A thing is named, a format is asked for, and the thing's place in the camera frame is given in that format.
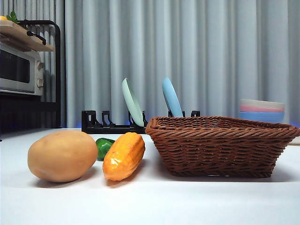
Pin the pale green plate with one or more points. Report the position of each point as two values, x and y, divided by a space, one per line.
132 100

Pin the orange fruit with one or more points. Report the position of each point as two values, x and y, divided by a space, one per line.
2 18

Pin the beige bowl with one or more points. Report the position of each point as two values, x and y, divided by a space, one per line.
262 103

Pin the green cucumber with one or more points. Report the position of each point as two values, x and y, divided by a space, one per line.
103 146

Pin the silver toaster oven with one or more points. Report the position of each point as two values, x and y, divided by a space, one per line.
16 68

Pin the tan potato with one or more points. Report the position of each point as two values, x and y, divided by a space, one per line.
61 157

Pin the light blue plate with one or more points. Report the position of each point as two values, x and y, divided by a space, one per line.
172 98

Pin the green leaves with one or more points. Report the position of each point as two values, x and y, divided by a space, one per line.
12 17

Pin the pink bowl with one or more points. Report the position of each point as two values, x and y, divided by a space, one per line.
260 109

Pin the orange corn cob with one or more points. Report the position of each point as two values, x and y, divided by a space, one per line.
124 157

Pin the white plate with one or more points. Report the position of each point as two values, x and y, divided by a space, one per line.
296 140

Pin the brown wicker basket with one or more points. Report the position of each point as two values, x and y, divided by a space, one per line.
215 150

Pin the grey pleated curtain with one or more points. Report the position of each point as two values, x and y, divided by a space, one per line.
211 47

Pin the black dish rack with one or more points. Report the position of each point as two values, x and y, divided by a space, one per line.
93 124

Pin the black metal shelf rack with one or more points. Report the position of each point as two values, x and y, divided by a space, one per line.
58 77

